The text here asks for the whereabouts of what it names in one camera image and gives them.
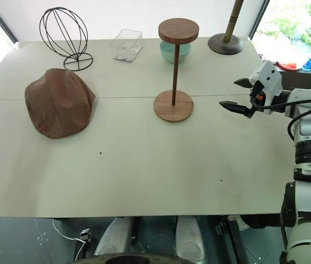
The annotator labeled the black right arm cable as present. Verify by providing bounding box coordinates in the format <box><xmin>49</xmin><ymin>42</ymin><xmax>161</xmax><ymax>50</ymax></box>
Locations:
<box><xmin>250</xmin><ymin>97</ymin><xmax>311</xmax><ymax>142</ymax></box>

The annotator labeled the clear plastic box with washers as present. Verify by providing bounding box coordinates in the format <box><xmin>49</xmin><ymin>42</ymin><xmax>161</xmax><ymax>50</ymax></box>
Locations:
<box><xmin>108</xmin><ymin>28</ymin><xmax>144</xmax><ymax>63</ymax></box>

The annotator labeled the grey robot foot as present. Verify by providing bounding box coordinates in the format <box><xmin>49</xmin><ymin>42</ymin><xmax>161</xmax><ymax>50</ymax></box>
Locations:
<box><xmin>175</xmin><ymin>215</ymin><xmax>208</xmax><ymax>262</ymax></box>
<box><xmin>93</xmin><ymin>217</ymin><xmax>135</xmax><ymax>257</ymax></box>

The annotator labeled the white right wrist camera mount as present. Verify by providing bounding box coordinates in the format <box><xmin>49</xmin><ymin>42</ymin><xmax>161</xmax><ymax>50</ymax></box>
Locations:
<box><xmin>248</xmin><ymin>60</ymin><xmax>284</xmax><ymax>116</ymax></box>

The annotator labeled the thin white cable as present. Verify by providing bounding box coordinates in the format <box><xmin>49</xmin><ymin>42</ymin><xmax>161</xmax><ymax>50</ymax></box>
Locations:
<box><xmin>52</xmin><ymin>218</ymin><xmax>88</xmax><ymax>260</ymax></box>

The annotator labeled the mint green bowl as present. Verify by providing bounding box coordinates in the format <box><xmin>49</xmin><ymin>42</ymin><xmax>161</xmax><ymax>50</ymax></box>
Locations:
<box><xmin>159</xmin><ymin>41</ymin><xmax>192</xmax><ymax>65</ymax></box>

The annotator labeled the black table leg bracket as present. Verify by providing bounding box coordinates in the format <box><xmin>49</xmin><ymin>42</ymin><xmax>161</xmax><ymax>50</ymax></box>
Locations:
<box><xmin>214</xmin><ymin>215</ymin><xmax>242</xmax><ymax>264</ymax></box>

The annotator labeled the brown cap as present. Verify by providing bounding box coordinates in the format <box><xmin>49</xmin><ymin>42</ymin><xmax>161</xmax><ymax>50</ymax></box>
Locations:
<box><xmin>24</xmin><ymin>68</ymin><xmax>97</xmax><ymax>140</ymax></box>

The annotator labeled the black wire head-shaped stand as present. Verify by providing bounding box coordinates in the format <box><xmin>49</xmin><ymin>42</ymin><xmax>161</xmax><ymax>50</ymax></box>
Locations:
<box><xmin>39</xmin><ymin>8</ymin><xmax>95</xmax><ymax>72</ymax></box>

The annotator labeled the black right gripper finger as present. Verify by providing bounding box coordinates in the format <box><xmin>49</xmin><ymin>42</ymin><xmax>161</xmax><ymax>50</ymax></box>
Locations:
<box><xmin>219</xmin><ymin>101</ymin><xmax>249</xmax><ymax>116</ymax></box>
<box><xmin>233</xmin><ymin>78</ymin><xmax>254</xmax><ymax>89</ymax></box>

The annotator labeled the red flat dish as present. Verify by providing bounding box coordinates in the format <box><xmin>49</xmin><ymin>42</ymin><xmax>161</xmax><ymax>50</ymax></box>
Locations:
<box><xmin>277</xmin><ymin>61</ymin><xmax>299</xmax><ymax>72</ymax></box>

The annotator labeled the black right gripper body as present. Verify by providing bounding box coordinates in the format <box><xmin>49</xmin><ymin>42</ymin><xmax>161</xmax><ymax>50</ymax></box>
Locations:
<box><xmin>245</xmin><ymin>81</ymin><xmax>265</xmax><ymax>119</ymax></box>

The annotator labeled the dark round base wooden pole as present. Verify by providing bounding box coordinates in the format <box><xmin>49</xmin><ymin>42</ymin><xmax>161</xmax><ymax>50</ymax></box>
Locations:
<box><xmin>207</xmin><ymin>0</ymin><xmax>245</xmax><ymax>56</ymax></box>

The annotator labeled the wooden round-top hat stand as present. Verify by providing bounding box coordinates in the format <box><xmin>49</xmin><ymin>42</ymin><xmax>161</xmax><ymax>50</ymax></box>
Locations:
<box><xmin>153</xmin><ymin>18</ymin><xmax>200</xmax><ymax>124</ymax></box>

